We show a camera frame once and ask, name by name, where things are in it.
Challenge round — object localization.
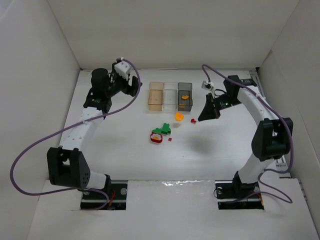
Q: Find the clear transparent bin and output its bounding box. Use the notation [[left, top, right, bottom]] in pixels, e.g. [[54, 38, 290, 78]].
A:
[[163, 82, 178, 112]]

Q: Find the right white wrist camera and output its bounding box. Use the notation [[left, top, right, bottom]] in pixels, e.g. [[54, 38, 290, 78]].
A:
[[201, 80, 215, 94]]

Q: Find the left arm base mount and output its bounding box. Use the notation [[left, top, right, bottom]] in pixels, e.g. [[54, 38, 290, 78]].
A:
[[80, 180, 128, 211]]

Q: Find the red flower lego piece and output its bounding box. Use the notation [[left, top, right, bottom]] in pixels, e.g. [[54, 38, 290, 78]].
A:
[[150, 132, 163, 144]]

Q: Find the amber transparent bin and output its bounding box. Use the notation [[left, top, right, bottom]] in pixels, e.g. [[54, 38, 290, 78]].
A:
[[148, 81, 164, 111]]

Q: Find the grey transparent bin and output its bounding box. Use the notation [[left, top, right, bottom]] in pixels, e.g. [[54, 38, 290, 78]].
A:
[[177, 82, 193, 112]]

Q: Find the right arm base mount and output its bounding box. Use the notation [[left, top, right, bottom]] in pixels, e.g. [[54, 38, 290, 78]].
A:
[[213, 180, 264, 210]]

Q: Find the aluminium rail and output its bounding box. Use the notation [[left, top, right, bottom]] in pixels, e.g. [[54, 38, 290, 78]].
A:
[[249, 68, 288, 171]]

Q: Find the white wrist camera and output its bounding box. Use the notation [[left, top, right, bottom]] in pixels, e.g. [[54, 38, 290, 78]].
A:
[[201, 80, 215, 94], [114, 57, 133, 80]]

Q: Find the orange quarter-round lego piece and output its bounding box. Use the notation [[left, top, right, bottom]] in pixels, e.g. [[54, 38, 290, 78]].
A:
[[175, 112, 185, 122]]

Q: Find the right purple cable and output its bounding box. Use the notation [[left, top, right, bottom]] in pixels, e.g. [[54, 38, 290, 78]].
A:
[[201, 64, 294, 204]]

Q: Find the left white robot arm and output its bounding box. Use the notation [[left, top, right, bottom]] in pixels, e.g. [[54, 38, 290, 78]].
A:
[[46, 61, 142, 194]]

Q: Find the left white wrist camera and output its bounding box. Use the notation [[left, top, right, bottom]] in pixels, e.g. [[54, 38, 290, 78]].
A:
[[114, 57, 133, 80]]

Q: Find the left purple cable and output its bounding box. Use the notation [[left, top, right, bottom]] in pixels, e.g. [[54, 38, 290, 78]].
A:
[[9, 58, 141, 210]]

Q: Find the purple cable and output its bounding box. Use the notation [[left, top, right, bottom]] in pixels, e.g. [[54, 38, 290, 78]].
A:
[[201, 64, 294, 204], [9, 58, 141, 210]]

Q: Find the orange curved lego piece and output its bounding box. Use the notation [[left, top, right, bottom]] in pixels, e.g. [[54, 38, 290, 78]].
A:
[[181, 95, 190, 101]]

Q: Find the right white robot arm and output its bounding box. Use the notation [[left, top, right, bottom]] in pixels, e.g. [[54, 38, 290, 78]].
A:
[[198, 75, 293, 200]]

